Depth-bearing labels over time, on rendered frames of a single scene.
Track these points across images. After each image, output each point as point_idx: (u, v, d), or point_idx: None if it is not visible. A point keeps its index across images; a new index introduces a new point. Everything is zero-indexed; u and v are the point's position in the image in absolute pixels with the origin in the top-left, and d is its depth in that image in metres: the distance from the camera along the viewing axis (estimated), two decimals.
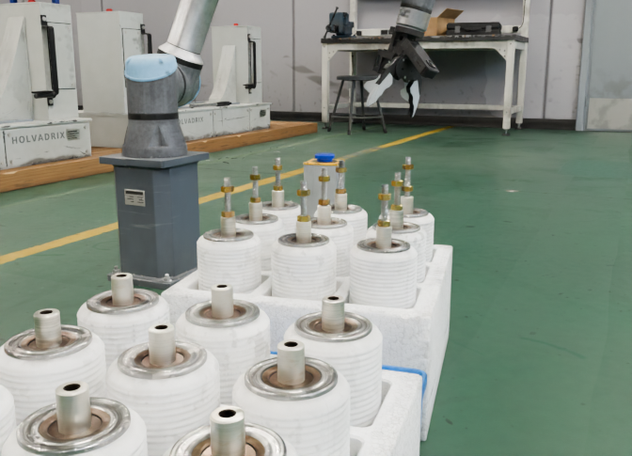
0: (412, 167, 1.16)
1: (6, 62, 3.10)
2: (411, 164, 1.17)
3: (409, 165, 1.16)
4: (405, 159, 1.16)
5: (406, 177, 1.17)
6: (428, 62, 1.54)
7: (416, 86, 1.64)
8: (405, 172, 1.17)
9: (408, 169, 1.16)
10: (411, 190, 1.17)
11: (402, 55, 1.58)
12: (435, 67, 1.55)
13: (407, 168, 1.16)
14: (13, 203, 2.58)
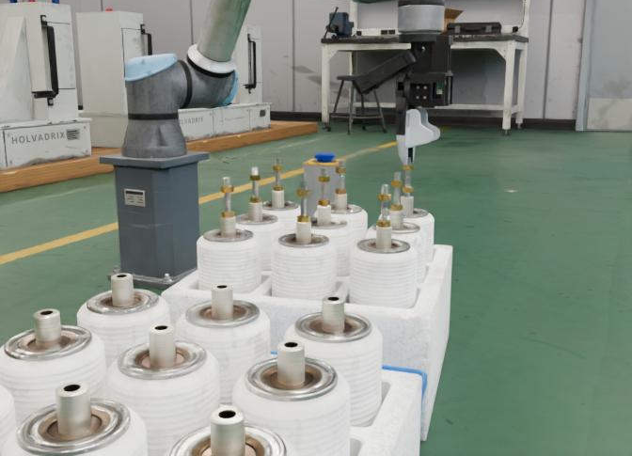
0: (407, 166, 1.17)
1: (6, 62, 3.10)
2: (405, 165, 1.17)
3: (411, 165, 1.17)
4: (410, 160, 1.16)
5: (410, 178, 1.17)
6: None
7: (398, 118, 1.13)
8: (406, 174, 1.16)
9: (412, 169, 1.17)
10: (408, 189, 1.18)
11: None
12: (356, 77, 1.15)
13: (412, 168, 1.17)
14: (13, 203, 2.58)
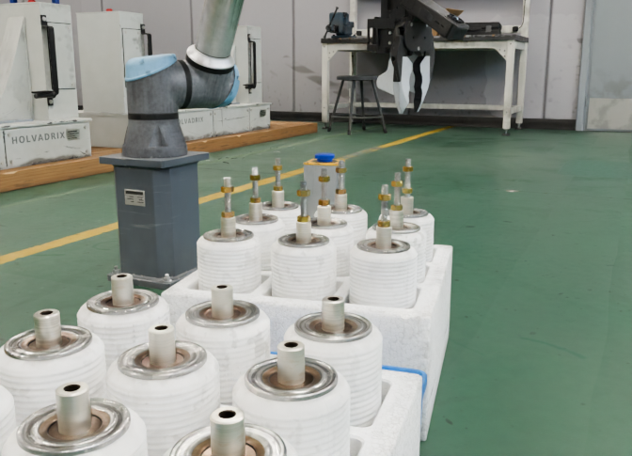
0: (411, 169, 1.16)
1: (6, 62, 3.10)
2: (411, 165, 1.16)
3: (407, 166, 1.16)
4: (404, 161, 1.16)
5: (405, 179, 1.17)
6: (452, 17, 1.03)
7: (427, 65, 1.12)
8: (406, 174, 1.17)
9: (406, 171, 1.16)
10: (410, 192, 1.17)
11: (409, 19, 1.07)
12: (464, 21, 1.04)
13: (405, 170, 1.16)
14: (13, 203, 2.58)
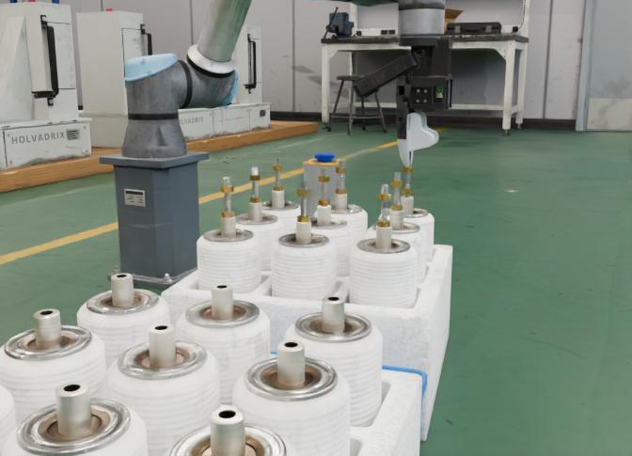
0: (410, 168, 1.18)
1: (6, 62, 3.10)
2: None
3: (412, 166, 1.17)
4: (409, 162, 1.16)
5: (410, 179, 1.17)
6: (364, 77, 1.17)
7: (399, 122, 1.13)
8: (405, 176, 1.17)
9: (412, 171, 1.17)
10: (409, 191, 1.18)
11: None
12: (356, 81, 1.15)
13: (412, 170, 1.17)
14: (13, 203, 2.58)
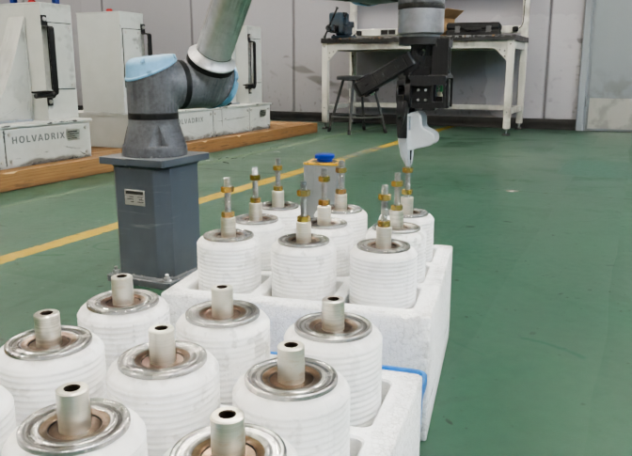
0: (402, 169, 1.17)
1: (6, 62, 3.10)
2: (404, 167, 1.16)
3: (404, 166, 1.17)
4: (409, 162, 1.17)
5: (407, 180, 1.18)
6: (364, 76, 1.17)
7: (399, 121, 1.13)
8: (410, 176, 1.17)
9: (405, 171, 1.18)
10: (402, 192, 1.18)
11: None
12: (356, 80, 1.15)
13: (406, 170, 1.18)
14: (13, 203, 2.58)
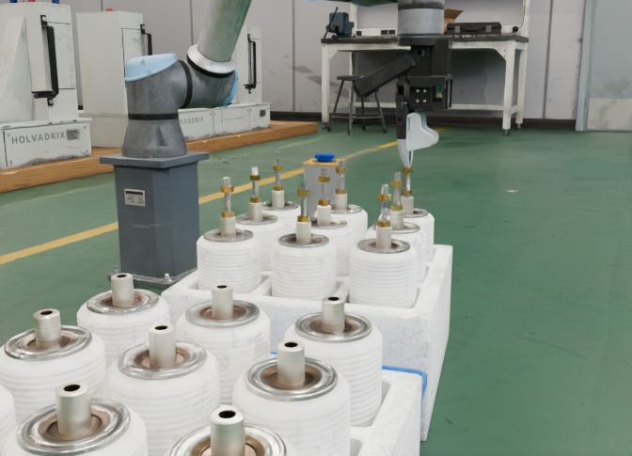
0: (408, 171, 1.16)
1: (6, 62, 3.10)
2: (410, 168, 1.16)
3: (404, 168, 1.16)
4: None
5: (404, 180, 1.17)
6: (363, 77, 1.17)
7: (398, 122, 1.13)
8: (407, 176, 1.17)
9: (403, 173, 1.16)
10: (407, 194, 1.17)
11: None
12: (355, 81, 1.15)
13: (403, 172, 1.16)
14: (13, 203, 2.58)
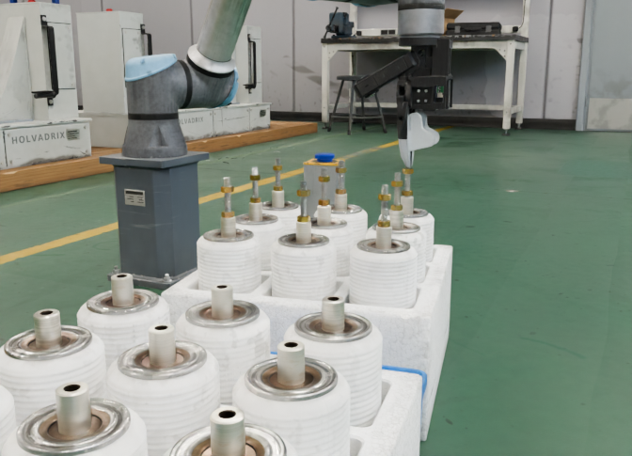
0: (411, 171, 1.17)
1: (6, 62, 3.10)
2: None
3: (412, 168, 1.16)
4: None
5: (409, 181, 1.17)
6: None
7: (399, 122, 1.13)
8: (404, 177, 1.17)
9: (412, 173, 1.16)
10: (411, 193, 1.18)
11: None
12: (356, 81, 1.15)
13: (412, 173, 1.16)
14: (13, 203, 2.58)
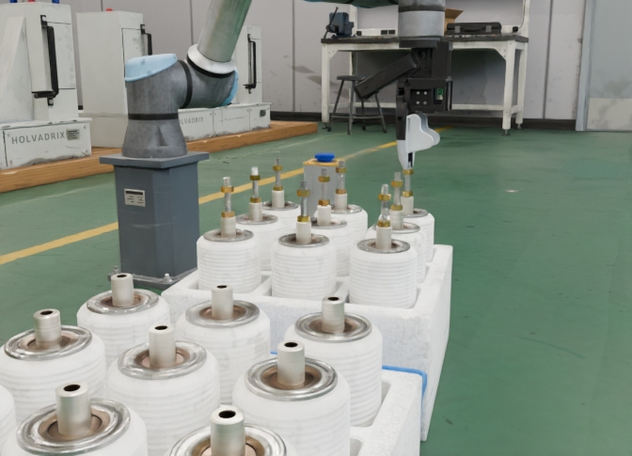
0: (403, 171, 1.17)
1: (6, 62, 3.10)
2: (403, 169, 1.17)
3: (406, 168, 1.17)
4: (410, 164, 1.17)
5: (408, 181, 1.18)
6: (364, 79, 1.17)
7: (398, 123, 1.13)
8: (409, 178, 1.17)
9: (407, 173, 1.18)
10: (402, 194, 1.18)
11: None
12: (356, 83, 1.16)
13: (408, 172, 1.18)
14: (13, 203, 2.58)
